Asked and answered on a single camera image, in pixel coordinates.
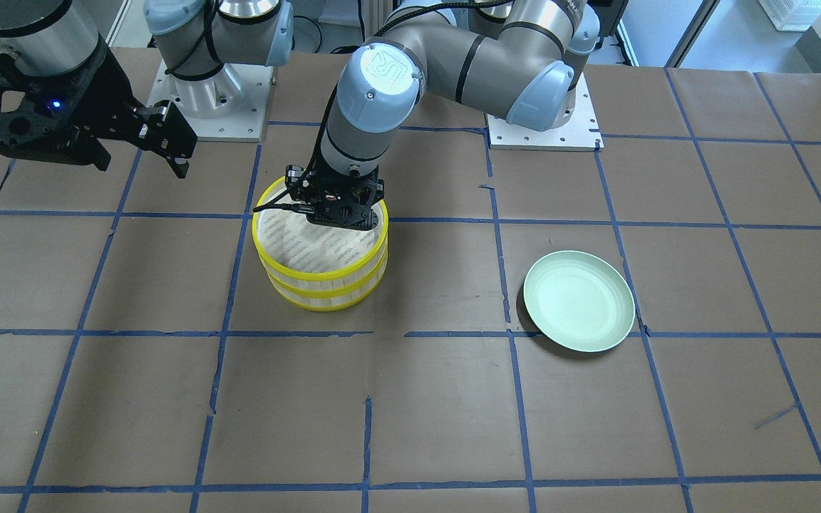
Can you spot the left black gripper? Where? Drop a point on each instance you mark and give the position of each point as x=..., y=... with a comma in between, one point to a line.
x=296, y=187

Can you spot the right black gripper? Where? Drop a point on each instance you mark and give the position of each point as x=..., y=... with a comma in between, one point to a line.
x=110, y=96

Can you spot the yellow steamer layer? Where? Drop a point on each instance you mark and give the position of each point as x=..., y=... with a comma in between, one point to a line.
x=294, y=250
x=346, y=288

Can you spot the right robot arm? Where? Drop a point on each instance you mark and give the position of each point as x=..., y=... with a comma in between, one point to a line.
x=54, y=40

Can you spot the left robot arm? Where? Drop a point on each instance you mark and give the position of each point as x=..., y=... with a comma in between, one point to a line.
x=524, y=73

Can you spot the green bowl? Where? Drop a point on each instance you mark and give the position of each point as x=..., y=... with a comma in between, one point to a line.
x=579, y=301

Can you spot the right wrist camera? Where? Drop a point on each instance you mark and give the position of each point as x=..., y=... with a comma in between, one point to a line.
x=36, y=120

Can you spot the aluminium frame post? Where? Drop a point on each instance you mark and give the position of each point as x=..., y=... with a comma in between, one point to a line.
x=372, y=16

